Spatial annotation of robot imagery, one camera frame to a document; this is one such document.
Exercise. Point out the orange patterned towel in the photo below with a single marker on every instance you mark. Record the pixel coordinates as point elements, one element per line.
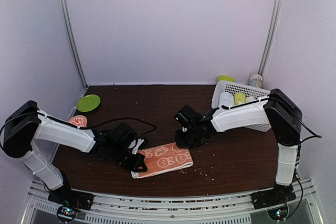
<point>163,159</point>

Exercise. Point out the orange patterned bowl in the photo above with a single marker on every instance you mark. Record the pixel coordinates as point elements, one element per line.
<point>78,120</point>

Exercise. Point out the front metal rail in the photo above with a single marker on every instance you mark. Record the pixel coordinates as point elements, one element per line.
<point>230,208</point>

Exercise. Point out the white plastic basket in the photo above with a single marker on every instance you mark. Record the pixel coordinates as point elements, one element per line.
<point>241,90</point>

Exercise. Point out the patterned paper cup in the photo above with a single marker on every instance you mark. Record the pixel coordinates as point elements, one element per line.
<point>256,80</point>

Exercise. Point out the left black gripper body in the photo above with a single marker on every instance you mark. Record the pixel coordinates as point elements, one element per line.
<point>118,156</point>

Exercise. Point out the left aluminium frame post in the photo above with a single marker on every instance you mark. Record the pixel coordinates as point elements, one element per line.
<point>72,43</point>

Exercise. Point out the right aluminium frame post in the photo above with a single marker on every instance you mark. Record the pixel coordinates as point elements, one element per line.
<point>270,39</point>

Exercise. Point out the white rolled towel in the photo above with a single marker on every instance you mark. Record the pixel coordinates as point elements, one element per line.
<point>226,100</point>

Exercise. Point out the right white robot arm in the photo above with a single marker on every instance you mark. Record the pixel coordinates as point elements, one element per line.
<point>275,109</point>

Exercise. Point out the green rolled towel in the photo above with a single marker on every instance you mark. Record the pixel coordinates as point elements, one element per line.
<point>239,98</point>

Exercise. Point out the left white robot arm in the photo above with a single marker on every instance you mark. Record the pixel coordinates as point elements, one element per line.
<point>28,124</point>

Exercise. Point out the blue polka dot towel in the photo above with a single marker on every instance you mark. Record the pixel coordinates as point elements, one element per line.
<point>250,99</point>

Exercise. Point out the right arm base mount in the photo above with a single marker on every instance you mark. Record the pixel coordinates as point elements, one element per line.
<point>275,201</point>

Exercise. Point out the aluminium frame post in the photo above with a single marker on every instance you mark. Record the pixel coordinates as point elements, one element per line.
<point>270,39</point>
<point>72,43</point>

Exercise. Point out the small green bowl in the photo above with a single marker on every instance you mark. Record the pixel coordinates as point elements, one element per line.
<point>225,78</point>

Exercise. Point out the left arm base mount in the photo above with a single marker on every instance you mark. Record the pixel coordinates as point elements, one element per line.
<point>71,202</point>

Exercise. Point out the green plate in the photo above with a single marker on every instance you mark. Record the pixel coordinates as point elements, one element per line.
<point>88,103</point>

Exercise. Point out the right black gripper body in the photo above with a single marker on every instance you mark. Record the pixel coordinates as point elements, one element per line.
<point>190,139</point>

